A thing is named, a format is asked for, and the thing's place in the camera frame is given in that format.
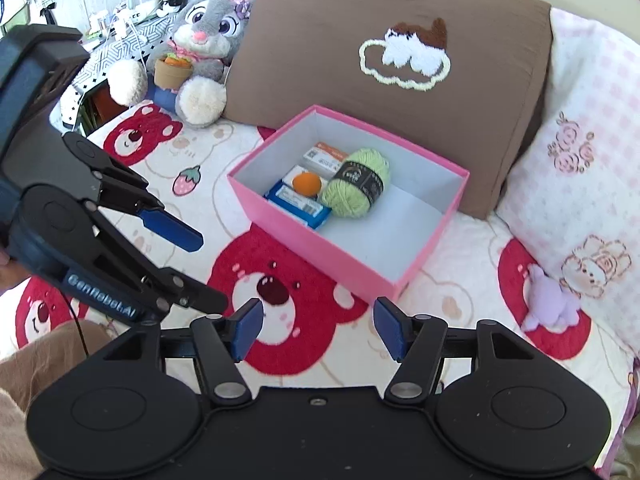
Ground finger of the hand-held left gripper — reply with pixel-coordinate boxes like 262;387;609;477
62;131;204;253
95;220;229;321

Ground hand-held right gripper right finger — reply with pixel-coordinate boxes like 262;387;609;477
374;296;538;407

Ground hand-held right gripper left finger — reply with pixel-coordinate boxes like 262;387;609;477
102;297;264;407

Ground pink cardboard box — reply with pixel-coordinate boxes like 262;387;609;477
227;105;471;302

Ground blue snack packet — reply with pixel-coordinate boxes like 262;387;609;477
263;180;333;231

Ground green yarn ball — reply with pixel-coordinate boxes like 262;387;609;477
320;147;392;218

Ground orange ball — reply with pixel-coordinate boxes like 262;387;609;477
292;172;323;197

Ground bear-printed bed sheet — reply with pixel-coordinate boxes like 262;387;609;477
0;100;640;480

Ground person's beige trousers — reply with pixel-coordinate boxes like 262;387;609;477
0;320;113;480

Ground purple plush toy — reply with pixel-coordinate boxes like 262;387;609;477
520;264;581;332

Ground small orange-label white box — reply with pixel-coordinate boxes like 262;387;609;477
300;142;351;178

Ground patterned bedside table cloth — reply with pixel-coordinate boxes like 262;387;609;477
60;15;176;126

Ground grey bunny plush toy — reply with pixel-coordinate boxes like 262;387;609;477
107;0;276;128

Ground brown pillow with cloud patch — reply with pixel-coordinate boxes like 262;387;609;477
223;0;553;221

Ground pink checked pillow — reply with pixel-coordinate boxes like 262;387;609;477
495;7;640;356

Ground black cable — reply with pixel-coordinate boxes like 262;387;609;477
65;295;90;358

